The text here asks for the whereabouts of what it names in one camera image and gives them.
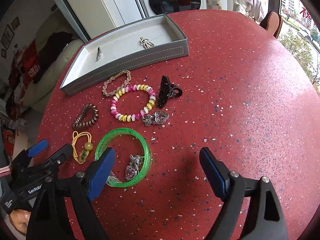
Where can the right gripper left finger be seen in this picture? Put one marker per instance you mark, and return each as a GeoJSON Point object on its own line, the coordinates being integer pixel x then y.
{"type": "Point", "coordinates": [97, 173]}

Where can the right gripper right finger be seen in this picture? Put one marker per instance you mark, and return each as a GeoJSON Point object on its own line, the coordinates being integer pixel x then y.
{"type": "Point", "coordinates": [216, 173]}

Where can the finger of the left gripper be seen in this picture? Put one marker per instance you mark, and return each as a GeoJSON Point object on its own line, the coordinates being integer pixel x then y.
{"type": "Point", "coordinates": [37, 148]}

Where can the green plastic bangle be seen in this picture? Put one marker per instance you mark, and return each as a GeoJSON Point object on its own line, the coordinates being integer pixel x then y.
{"type": "Point", "coordinates": [130, 143]}

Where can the pink heart silver pendant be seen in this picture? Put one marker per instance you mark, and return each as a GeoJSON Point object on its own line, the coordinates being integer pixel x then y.
{"type": "Point", "coordinates": [132, 169]}

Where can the silver heart pendant brooch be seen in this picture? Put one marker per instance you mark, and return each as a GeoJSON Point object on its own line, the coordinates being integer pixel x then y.
{"type": "Point", "coordinates": [157, 118]}

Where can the black claw hair clip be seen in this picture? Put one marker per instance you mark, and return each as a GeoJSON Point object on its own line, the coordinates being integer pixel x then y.
{"type": "Point", "coordinates": [167, 90]}

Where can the silver hair clip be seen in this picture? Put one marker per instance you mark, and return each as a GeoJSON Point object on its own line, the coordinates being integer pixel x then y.
{"type": "Point", "coordinates": [99, 53]}

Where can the grey jewelry tray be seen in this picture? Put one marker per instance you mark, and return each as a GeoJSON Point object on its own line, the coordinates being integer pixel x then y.
{"type": "Point", "coordinates": [121, 50]}

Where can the person left hand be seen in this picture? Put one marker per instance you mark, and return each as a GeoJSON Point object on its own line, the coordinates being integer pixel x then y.
{"type": "Point", "coordinates": [19, 220]}

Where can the red printed cloth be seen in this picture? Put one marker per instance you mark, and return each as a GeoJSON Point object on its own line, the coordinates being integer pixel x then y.
{"type": "Point", "coordinates": [24, 67]}

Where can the black clothing on sofa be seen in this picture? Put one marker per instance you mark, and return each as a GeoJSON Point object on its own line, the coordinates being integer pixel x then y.
{"type": "Point", "coordinates": [50, 52]}

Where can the light green sofa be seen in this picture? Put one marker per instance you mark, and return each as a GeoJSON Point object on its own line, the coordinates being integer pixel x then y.
{"type": "Point", "coordinates": [38, 94]}

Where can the beige clothes pile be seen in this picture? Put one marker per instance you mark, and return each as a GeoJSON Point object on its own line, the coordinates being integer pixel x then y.
{"type": "Point", "coordinates": [253, 9]}

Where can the small framed wall picture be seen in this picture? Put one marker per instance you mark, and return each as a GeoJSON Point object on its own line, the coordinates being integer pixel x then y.
{"type": "Point", "coordinates": [15, 23]}

